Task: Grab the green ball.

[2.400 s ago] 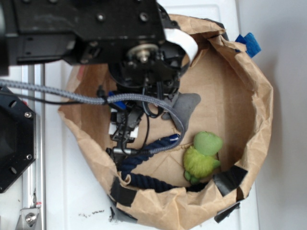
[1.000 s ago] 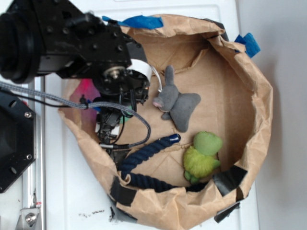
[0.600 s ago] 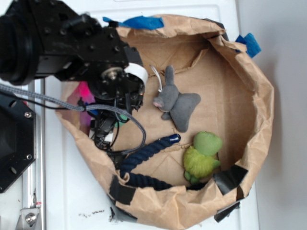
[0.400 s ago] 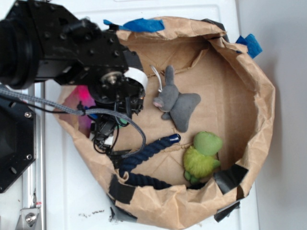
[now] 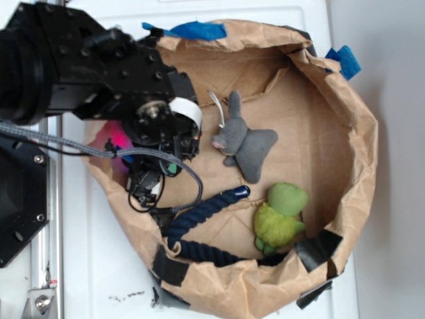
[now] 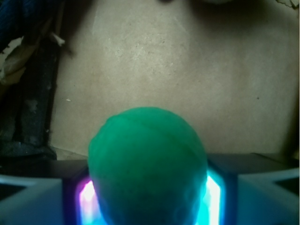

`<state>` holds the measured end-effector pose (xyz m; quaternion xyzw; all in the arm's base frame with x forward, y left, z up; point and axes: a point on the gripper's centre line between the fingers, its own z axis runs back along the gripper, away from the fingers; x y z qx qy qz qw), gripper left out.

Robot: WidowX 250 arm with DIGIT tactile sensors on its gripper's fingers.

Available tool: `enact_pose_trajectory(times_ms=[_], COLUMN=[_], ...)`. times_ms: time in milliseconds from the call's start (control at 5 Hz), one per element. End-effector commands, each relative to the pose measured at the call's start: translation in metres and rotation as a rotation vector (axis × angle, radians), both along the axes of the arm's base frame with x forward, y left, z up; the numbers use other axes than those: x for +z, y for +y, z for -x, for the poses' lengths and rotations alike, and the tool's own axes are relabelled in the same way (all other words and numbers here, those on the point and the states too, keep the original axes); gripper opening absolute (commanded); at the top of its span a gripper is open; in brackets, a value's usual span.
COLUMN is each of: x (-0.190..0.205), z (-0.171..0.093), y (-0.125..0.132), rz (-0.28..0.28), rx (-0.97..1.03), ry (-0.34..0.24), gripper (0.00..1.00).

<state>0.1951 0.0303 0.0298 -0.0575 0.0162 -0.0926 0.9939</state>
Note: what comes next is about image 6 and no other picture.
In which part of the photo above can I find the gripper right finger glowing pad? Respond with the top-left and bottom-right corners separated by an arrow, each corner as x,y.
199,153 -> 300,225

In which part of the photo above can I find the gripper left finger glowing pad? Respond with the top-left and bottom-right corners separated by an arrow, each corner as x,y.
0,160 -> 100,225

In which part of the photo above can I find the green textured ball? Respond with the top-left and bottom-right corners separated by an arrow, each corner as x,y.
88,107 -> 208,225

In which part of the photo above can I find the brown paper bag bin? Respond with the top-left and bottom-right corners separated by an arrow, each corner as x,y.
0,0 -> 300,162

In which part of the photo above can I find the dark blue rope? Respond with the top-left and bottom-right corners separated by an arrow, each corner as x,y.
0,0 -> 64,51

